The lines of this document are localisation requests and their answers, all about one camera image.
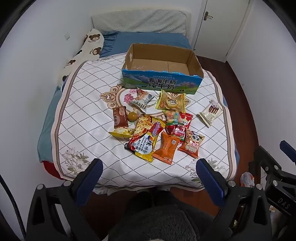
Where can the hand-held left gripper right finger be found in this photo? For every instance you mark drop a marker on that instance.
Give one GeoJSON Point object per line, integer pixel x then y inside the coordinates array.
{"type": "Point", "coordinates": [211, 185]}

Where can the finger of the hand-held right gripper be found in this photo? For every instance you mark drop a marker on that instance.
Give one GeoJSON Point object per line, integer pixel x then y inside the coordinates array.
{"type": "Point", "coordinates": [263, 160]}
{"type": "Point", "coordinates": [287, 148]}

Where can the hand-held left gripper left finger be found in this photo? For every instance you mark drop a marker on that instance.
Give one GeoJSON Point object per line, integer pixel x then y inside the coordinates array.
{"type": "Point", "coordinates": [89, 183]}

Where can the yellow egg cookie packet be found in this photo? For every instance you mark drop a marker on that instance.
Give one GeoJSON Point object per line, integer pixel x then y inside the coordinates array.
{"type": "Point", "coordinates": [171, 102]}

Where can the white and blue snack packet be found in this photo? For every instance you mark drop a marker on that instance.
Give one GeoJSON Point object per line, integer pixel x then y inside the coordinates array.
{"type": "Point", "coordinates": [141, 98]}

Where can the printed cardboard box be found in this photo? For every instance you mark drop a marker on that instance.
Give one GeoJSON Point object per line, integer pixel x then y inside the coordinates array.
{"type": "Point", "coordinates": [159, 81]}

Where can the white plastic bag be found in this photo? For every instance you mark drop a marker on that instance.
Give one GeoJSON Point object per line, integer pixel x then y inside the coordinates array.
{"type": "Point", "coordinates": [247, 179]}

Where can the red cloth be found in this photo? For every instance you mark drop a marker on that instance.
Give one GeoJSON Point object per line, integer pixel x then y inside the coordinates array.
{"type": "Point", "coordinates": [52, 170]}

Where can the panda print snack packet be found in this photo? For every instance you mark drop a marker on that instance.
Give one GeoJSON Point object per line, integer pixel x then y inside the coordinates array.
{"type": "Point", "coordinates": [192, 142]}

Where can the orange snack packet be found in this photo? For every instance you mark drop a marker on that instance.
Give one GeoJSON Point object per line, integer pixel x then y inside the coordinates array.
{"type": "Point", "coordinates": [166, 148]}

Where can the small yellow snack packet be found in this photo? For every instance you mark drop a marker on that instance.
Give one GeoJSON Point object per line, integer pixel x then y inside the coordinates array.
{"type": "Point", "coordinates": [120, 133]}

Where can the grey fleece trousers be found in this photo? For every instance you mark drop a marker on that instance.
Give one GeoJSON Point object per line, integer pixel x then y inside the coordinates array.
{"type": "Point", "coordinates": [161, 220]}

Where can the red snack packet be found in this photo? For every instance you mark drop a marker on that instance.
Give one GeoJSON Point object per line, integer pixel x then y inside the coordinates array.
{"type": "Point", "coordinates": [182, 128]}

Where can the large instant noodle packet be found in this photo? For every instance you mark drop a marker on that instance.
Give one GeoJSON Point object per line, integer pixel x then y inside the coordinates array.
{"type": "Point", "coordinates": [144, 139]}

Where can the white chocolate stick packet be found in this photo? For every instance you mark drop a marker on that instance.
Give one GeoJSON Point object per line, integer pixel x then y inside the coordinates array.
{"type": "Point", "coordinates": [211, 112]}

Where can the brown snack packet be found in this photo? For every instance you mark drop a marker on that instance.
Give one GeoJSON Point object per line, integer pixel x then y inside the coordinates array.
{"type": "Point", "coordinates": [120, 117]}

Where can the white quilted bed cover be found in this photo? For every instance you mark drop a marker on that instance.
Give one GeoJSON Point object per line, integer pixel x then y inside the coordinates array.
{"type": "Point", "coordinates": [92, 104]}

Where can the small round orange ball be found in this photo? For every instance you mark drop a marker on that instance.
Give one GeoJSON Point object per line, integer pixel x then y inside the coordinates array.
{"type": "Point", "coordinates": [131, 116]}

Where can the colourful candy ball packet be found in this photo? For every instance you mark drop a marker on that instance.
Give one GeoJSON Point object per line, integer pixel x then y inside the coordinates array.
{"type": "Point", "coordinates": [173, 115]}

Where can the white door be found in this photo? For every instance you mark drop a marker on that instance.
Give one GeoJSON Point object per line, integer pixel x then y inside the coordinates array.
{"type": "Point", "coordinates": [215, 30]}

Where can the bear print pillow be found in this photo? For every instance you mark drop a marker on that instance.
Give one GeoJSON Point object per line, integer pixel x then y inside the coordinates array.
{"type": "Point", "coordinates": [92, 44]}

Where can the grey dotted pillow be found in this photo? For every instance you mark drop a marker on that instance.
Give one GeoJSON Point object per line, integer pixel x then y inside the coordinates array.
{"type": "Point", "coordinates": [138, 22]}

